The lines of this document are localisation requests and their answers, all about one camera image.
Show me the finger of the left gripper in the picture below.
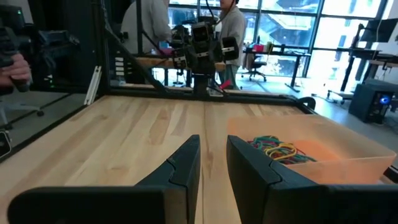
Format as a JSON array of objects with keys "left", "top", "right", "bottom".
[
  {"left": 211, "top": 36, "right": 239, "bottom": 65},
  {"left": 172, "top": 45, "right": 200, "bottom": 74}
]

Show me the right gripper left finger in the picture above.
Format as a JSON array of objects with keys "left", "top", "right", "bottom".
[{"left": 6, "top": 134, "right": 202, "bottom": 224}]

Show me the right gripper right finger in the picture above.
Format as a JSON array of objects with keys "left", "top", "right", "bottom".
[{"left": 226, "top": 134, "right": 398, "bottom": 224}]

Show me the blue rubber band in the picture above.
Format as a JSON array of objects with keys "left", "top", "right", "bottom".
[{"left": 248, "top": 135, "right": 282, "bottom": 150}]

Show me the yellow rubber band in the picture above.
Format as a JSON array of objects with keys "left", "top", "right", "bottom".
[{"left": 263, "top": 142, "right": 299, "bottom": 161}]

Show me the orange translucent plastic bin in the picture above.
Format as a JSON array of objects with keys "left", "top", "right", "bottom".
[{"left": 226, "top": 114, "right": 398, "bottom": 185}]

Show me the person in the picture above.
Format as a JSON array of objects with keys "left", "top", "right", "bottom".
[
  {"left": 217, "top": 0, "right": 247, "bottom": 90},
  {"left": 120, "top": 0, "right": 172, "bottom": 56}
]

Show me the wooden work table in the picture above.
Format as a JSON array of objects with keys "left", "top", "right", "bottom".
[{"left": 136, "top": 55, "right": 226, "bottom": 71}]

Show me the black office chair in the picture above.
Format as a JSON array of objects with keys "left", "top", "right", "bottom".
[{"left": 241, "top": 54, "right": 268, "bottom": 83}]

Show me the dark office desk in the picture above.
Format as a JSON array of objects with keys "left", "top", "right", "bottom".
[{"left": 244, "top": 43, "right": 312, "bottom": 93}]

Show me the white aluminium bar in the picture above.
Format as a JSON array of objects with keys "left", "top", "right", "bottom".
[{"left": 84, "top": 65, "right": 103, "bottom": 106}]

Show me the black equipment cabinet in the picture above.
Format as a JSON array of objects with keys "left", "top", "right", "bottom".
[{"left": 0, "top": 0, "right": 108, "bottom": 94}]

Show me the black computer tower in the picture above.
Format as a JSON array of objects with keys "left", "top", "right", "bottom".
[{"left": 348, "top": 81, "right": 395, "bottom": 124}]

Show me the dark standing desk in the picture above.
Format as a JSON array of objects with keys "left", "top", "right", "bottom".
[{"left": 326, "top": 46, "right": 398, "bottom": 103}]

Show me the black mounted monitor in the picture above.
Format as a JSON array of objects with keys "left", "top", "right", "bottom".
[{"left": 360, "top": 17, "right": 398, "bottom": 44}]

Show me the person's hand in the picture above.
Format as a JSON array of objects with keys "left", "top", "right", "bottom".
[{"left": 0, "top": 52, "right": 32, "bottom": 88}]

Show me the white chair base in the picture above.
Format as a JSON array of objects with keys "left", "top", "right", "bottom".
[{"left": 0, "top": 93, "right": 44, "bottom": 131}]

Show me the black smartphone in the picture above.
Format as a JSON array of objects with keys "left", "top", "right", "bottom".
[{"left": 0, "top": 130, "right": 12, "bottom": 159}]

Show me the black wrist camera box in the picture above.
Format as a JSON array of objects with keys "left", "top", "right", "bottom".
[{"left": 191, "top": 21, "right": 211, "bottom": 43}]

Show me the black handle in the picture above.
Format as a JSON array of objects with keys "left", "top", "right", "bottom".
[{"left": 0, "top": 26, "right": 31, "bottom": 94}]

